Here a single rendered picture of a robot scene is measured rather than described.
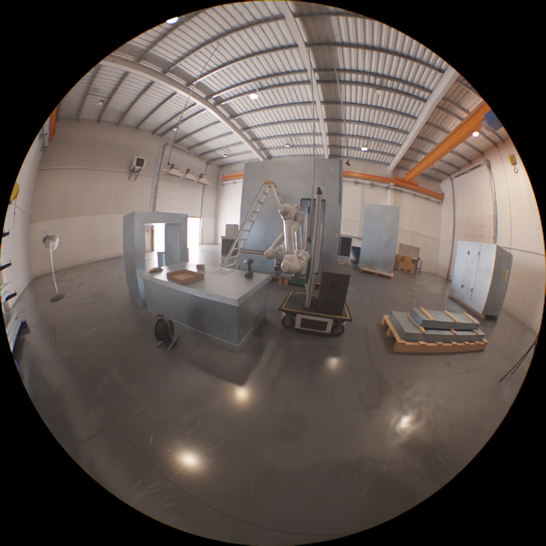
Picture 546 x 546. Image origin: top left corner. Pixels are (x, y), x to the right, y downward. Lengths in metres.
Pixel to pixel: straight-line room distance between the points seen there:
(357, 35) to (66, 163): 12.53
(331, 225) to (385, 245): 4.08
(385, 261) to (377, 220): 1.80
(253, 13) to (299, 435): 8.24
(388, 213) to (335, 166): 4.06
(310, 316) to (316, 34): 7.89
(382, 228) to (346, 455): 7.26
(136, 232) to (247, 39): 6.95
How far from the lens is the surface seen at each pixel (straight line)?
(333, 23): 7.19
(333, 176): 4.07
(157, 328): 1.93
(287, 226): 1.73
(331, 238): 3.79
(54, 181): 11.00
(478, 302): 6.34
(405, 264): 11.27
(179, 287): 1.86
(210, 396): 1.47
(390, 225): 7.51
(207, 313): 1.75
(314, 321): 2.04
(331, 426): 1.40
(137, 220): 2.87
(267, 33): 7.38
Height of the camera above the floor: 1.22
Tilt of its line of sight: 14 degrees down
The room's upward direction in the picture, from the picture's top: 4 degrees clockwise
